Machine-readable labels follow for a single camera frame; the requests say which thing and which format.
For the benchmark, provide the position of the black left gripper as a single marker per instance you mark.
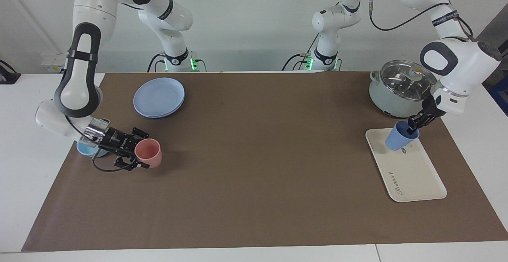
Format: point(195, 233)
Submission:
point(432, 109)

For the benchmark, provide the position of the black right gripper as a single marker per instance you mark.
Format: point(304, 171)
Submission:
point(119, 141)

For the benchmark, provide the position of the pink plastic cup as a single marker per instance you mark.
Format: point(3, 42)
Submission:
point(150, 153)

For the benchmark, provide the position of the blue plastic cup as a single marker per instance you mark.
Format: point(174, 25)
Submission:
point(397, 141)

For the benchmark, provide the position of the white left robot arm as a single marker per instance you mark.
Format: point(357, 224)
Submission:
point(460, 61)

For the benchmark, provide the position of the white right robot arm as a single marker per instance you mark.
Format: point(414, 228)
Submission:
point(89, 27)

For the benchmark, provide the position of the cream rabbit print tray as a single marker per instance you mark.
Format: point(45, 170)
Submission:
point(412, 174)

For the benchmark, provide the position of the pale green cooking pot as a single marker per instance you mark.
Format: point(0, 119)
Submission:
point(387, 101)

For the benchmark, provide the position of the glass pot lid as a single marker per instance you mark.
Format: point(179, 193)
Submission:
point(403, 81)

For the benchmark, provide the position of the light blue bowl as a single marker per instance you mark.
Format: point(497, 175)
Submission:
point(85, 149)

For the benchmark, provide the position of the blue round plate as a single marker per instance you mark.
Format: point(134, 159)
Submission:
point(158, 97)

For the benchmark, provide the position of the blue crate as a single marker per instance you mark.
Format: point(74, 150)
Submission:
point(501, 95)

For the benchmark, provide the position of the brown table mat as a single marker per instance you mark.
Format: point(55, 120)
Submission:
point(258, 166)

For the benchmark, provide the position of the black table clamp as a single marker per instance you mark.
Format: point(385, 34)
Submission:
point(8, 75)

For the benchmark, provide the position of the white wall socket box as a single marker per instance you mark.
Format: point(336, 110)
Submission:
point(49, 61)

